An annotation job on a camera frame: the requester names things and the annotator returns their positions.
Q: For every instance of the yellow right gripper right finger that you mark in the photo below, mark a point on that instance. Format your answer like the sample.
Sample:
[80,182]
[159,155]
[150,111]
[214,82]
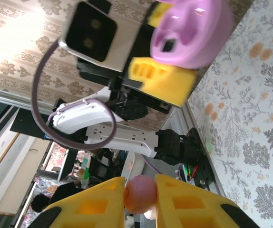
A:
[193,206]

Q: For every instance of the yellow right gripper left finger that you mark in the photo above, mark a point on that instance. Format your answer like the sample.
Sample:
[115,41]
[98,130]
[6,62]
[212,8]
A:
[84,206]

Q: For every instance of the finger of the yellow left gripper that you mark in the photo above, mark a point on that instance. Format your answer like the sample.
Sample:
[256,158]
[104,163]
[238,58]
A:
[158,14]
[165,83]

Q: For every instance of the pink earbud charging case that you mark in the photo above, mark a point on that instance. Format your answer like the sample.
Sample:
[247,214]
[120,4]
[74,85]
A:
[198,47]

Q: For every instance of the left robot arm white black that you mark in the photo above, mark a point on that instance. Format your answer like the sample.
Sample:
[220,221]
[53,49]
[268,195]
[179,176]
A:
[127,140]

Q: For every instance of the person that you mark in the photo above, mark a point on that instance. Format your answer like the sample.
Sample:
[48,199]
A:
[62,194]

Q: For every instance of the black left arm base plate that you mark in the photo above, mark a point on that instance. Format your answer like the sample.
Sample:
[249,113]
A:
[205,175]

